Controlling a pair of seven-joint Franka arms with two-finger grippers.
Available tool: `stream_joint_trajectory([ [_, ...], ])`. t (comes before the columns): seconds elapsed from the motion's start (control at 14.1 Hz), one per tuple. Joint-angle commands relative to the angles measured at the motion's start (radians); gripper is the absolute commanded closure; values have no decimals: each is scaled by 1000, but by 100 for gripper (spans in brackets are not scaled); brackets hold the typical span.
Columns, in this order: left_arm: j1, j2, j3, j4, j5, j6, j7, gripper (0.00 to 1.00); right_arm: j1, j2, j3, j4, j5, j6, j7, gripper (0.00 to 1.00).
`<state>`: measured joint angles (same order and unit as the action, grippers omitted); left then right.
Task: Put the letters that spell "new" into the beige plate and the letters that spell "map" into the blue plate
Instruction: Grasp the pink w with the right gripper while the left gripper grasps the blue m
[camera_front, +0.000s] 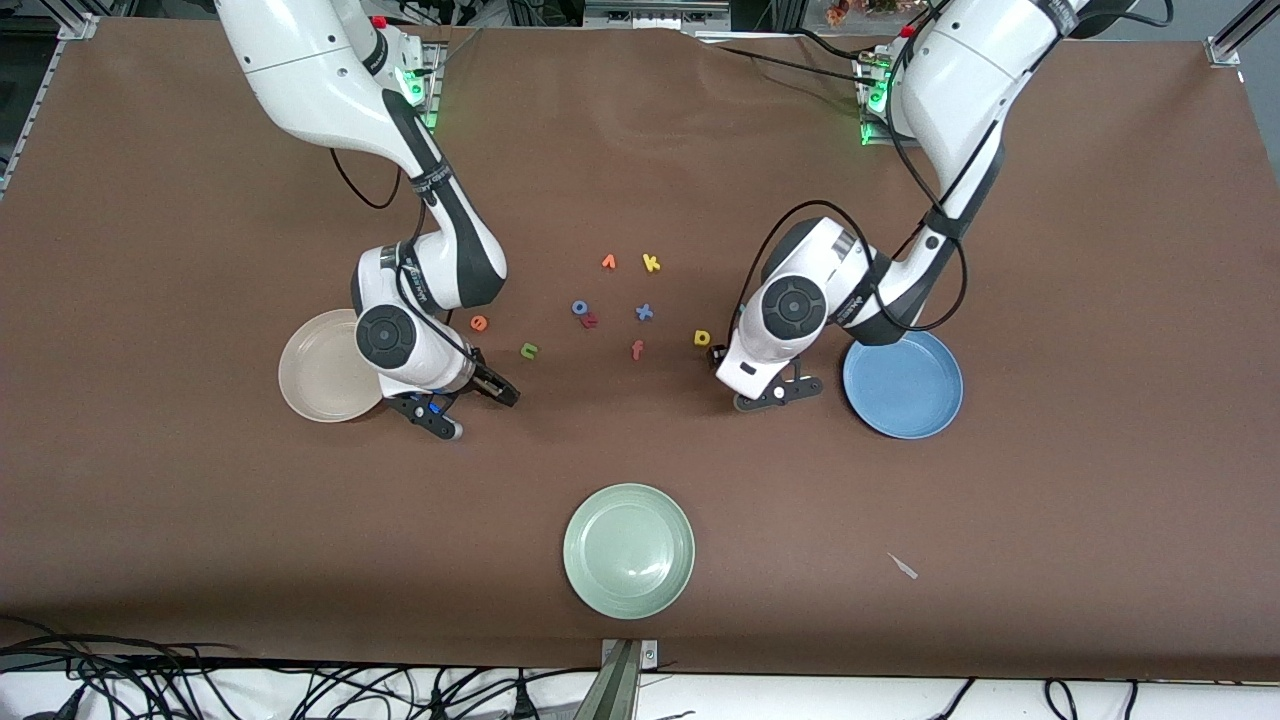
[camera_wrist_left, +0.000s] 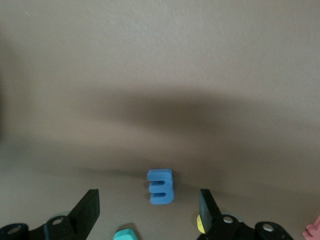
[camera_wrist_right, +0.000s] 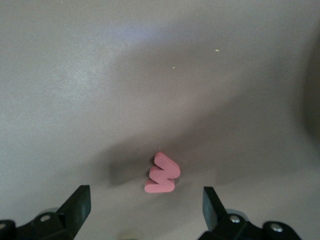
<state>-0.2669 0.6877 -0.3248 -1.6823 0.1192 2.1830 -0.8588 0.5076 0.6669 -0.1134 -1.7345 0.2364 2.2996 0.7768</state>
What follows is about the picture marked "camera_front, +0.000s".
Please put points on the blue round plate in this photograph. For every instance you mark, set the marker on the blue round plate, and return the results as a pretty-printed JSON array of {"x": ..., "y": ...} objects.
[{"x": 910, "y": 395}]

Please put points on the aluminium frame rail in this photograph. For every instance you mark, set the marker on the aluminium frame rail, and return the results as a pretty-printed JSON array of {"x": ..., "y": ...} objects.
[
  {"x": 40, "y": 100},
  {"x": 1235, "y": 35}
]

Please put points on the grey camera mount pole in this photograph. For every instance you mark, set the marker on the grey camera mount pole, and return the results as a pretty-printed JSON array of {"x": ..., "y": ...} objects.
[{"x": 610, "y": 695}]

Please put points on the small white paper scrap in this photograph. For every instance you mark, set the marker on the small white paper scrap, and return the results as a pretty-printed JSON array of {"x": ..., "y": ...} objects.
[{"x": 903, "y": 567}]

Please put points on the grey metal box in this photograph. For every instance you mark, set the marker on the grey metal box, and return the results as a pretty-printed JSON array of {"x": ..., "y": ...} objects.
[{"x": 650, "y": 12}]

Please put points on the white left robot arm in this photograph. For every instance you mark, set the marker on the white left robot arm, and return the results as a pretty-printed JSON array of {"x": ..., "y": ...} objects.
[{"x": 960, "y": 90}]

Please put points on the beige round plate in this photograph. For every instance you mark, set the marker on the beige round plate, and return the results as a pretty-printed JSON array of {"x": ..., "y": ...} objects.
[{"x": 315, "y": 375}]

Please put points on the brown table cover sheet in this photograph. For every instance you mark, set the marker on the brown table cover sheet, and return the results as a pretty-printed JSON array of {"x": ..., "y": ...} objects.
[{"x": 200, "y": 500}]

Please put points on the small metal clamp bracket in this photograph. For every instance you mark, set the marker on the small metal clamp bracket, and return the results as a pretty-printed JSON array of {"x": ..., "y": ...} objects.
[{"x": 650, "y": 655}]

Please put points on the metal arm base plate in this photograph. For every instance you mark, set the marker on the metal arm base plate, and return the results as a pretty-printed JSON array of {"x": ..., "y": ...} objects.
[
  {"x": 434, "y": 90},
  {"x": 866, "y": 138}
]

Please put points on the green round plate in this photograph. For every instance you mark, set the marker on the green round plate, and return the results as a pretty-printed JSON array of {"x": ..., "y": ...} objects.
[{"x": 629, "y": 551}]

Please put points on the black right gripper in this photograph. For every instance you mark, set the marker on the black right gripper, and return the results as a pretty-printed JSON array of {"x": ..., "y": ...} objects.
[{"x": 486, "y": 381}]

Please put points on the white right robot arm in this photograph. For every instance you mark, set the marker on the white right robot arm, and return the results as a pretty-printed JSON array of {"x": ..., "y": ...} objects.
[{"x": 300, "y": 60}]

